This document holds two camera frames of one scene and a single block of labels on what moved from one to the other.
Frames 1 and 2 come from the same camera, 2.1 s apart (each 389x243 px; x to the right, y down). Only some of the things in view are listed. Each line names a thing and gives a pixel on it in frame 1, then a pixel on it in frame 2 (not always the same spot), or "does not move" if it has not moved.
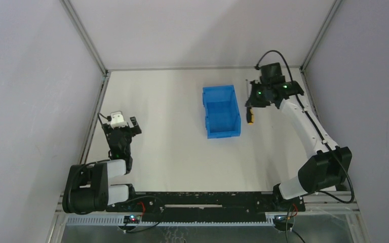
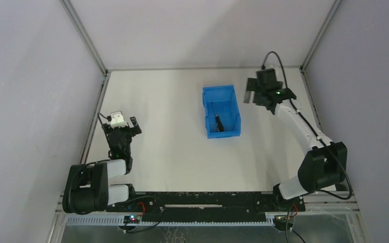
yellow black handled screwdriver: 249,112 -> 220,126
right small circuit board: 279,223 does not move
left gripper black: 121,131 does not move
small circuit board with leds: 132,219 does not move
